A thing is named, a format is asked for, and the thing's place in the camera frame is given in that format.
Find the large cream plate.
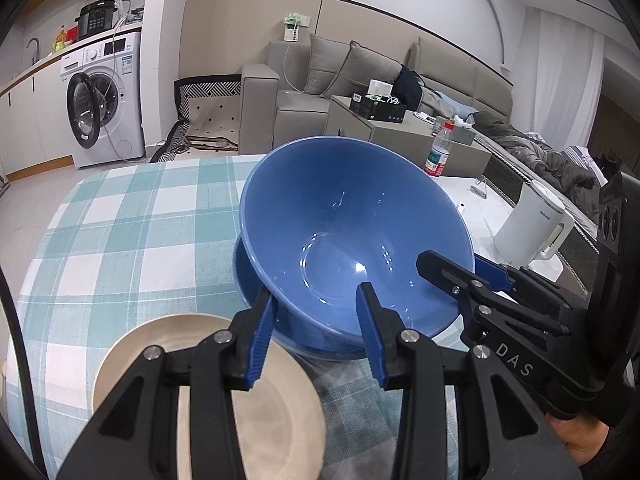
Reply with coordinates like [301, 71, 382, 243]
[92, 313, 326, 479]

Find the blue bowl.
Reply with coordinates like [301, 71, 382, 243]
[240, 136, 474, 345]
[232, 237, 366, 361]

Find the person right hand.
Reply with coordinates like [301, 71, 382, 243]
[544, 414, 639, 469]

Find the white electric kettle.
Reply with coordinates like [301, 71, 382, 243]
[494, 181, 575, 269]

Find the white marble side table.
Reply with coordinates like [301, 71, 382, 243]
[434, 173, 566, 283]

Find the clear plastic water bottle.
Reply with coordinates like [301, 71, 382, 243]
[424, 119, 454, 177]

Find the grey bedside cabinet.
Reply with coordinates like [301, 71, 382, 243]
[326, 96, 491, 178]

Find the black storage box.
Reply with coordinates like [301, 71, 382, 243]
[349, 93, 407, 124]

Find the grey cushion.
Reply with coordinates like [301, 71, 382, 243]
[323, 40, 402, 99]
[304, 35, 349, 96]

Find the grey sofa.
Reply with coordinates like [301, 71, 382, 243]
[238, 34, 516, 156]

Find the black patterned floor mat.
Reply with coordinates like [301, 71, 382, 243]
[150, 74, 241, 162]

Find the white washing machine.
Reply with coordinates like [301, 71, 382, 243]
[60, 29, 145, 169]

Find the black rice cooker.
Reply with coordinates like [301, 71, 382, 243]
[76, 0, 117, 40]

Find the black cable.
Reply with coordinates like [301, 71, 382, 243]
[0, 266, 51, 480]

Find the white wall socket charger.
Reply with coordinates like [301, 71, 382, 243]
[283, 13, 311, 42]

